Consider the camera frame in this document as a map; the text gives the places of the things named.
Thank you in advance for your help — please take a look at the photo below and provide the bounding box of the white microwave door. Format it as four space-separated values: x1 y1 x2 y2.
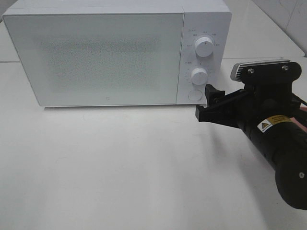
4 14 183 107

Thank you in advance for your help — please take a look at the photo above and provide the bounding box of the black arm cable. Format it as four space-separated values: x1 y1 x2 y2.
291 93 307 108

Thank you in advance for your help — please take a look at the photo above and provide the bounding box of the pink round plate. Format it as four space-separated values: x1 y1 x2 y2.
291 117 307 132

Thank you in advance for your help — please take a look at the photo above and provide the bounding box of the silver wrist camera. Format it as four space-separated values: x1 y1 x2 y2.
230 59 290 82

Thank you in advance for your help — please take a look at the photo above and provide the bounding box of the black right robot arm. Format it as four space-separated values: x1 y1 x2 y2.
196 60 307 210

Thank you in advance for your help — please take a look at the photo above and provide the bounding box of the white microwave knob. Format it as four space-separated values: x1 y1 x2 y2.
191 68 208 85
195 35 214 58

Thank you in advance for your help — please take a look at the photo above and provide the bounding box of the upper white microwave knob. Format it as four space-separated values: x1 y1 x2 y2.
195 35 214 58

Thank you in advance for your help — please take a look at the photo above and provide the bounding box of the round white door button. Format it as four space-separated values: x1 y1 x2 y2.
188 90 202 101

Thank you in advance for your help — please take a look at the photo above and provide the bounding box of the lower white microwave knob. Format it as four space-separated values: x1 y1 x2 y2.
191 68 208 85

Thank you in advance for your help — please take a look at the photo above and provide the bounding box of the white microwave oven body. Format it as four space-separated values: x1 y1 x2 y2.
2 0 232 107

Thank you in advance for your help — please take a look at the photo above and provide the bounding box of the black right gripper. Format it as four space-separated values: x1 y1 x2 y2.
195 61 302 134

